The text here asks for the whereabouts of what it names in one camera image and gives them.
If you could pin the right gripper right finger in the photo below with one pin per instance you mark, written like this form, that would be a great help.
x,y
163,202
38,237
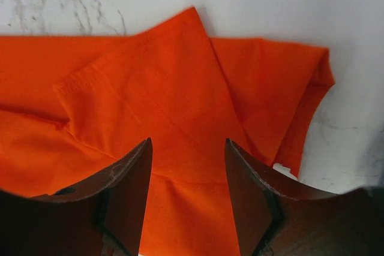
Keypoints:
x,y
276,215

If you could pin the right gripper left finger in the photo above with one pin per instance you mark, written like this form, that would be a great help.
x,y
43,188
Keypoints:
x,y
101,215

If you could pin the orange t shirt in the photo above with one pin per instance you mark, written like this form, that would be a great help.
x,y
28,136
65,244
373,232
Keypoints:
x,y
71,106

